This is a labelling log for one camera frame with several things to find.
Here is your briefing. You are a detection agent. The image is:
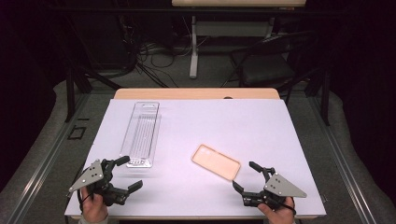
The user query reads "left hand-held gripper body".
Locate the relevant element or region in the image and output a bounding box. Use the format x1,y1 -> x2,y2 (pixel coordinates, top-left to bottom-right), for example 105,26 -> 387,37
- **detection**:
67,158 -> 131,207

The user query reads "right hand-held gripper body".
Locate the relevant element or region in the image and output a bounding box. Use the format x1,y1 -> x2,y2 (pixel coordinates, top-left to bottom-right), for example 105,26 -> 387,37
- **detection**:
241,167 -> 308,207

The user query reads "clear plastic packaging tray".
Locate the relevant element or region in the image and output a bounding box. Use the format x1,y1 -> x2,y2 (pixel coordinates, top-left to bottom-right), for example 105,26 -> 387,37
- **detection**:
119,101 -> 163,169

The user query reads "peach phone case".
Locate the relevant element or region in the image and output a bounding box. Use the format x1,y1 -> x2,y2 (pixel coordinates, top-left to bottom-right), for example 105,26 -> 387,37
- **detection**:
191,144 -> 242,182

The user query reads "person's right hand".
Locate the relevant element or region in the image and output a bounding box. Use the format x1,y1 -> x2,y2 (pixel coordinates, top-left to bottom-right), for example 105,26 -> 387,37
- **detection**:
257,196 -> 297,224

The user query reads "person's left hand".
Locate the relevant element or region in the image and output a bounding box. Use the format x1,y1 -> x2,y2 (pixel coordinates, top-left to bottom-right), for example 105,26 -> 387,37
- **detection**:
79,186 -> 109,224

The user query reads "white board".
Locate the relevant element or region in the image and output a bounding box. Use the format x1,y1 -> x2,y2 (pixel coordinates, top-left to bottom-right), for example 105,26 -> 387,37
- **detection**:
64,98 -> 328,218

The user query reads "black metal stand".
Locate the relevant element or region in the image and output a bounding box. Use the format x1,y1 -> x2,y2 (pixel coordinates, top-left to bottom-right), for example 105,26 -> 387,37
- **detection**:
304,31 -> 332,127
63,12 -> 123,123

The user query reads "wooden table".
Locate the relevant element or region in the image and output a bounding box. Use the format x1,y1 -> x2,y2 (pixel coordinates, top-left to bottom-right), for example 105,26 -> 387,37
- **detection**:
113,87 -> 281,101

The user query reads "black chair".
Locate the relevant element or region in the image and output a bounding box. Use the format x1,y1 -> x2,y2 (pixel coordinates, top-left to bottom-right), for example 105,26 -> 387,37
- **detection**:
221,30 -> 316,91

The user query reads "beige desk with white legs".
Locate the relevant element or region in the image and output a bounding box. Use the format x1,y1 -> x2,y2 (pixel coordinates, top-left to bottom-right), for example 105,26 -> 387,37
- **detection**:
171,0 -> 308,79

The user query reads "right hand-held gripper cable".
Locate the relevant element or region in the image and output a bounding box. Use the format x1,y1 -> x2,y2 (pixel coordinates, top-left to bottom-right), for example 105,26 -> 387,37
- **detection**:
274,196 -> 297,217

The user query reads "hand-held gripper cable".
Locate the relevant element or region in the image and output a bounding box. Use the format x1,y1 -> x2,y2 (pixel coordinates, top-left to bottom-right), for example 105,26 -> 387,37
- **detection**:
274,196 -> 297,217
76,186 -> 94,215

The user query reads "left hand-held gripper cable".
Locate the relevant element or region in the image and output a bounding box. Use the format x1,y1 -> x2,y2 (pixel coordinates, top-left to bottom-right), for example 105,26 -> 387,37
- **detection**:
76,186 -> 94,215

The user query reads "black floor socket frame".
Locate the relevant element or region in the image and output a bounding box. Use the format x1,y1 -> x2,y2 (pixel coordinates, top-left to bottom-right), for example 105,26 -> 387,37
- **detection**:
67,124 -> 88,141

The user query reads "metal floor rail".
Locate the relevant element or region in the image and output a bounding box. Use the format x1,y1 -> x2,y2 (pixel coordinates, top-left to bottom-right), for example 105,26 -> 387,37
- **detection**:
5,92 -> 92,224
307,95 -> 378,224

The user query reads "bundle of floor cables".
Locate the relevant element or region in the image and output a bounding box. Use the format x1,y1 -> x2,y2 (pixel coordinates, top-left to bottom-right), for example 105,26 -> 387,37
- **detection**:
120,14 -> 200,89

